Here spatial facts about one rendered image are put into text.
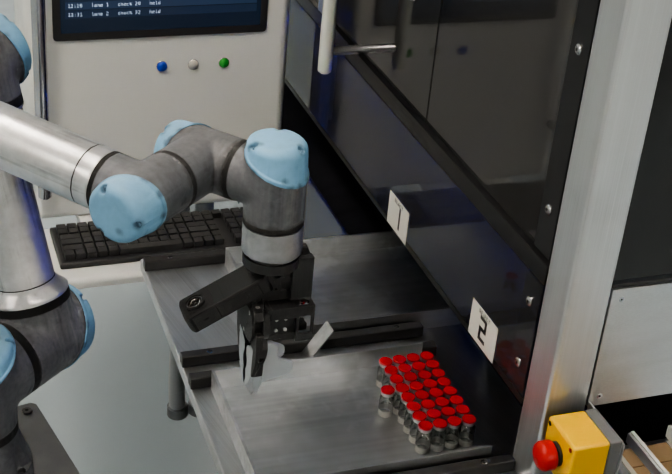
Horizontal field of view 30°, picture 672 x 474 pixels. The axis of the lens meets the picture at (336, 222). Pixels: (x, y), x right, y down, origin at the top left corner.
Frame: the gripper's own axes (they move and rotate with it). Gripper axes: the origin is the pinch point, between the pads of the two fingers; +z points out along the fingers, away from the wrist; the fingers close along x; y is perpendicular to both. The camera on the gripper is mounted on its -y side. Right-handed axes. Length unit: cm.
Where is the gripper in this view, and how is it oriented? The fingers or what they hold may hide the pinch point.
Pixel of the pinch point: (247, 385)
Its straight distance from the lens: 164.9
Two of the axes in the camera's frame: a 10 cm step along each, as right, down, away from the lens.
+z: -0.8, 8.7, 4.9
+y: 9.4, -0.9, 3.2
